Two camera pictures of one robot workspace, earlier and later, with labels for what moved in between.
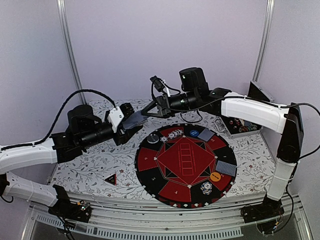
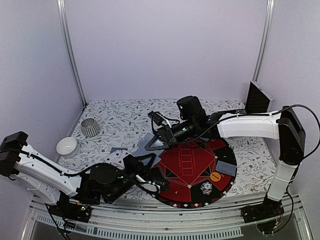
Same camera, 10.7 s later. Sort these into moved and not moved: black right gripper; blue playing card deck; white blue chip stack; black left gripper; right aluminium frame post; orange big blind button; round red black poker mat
Moved: black right gripper; black left gripper; blue playing card deck
Not moved: right aluminium frame post; round red black poker mat; orange big blind button; white blue chip stack
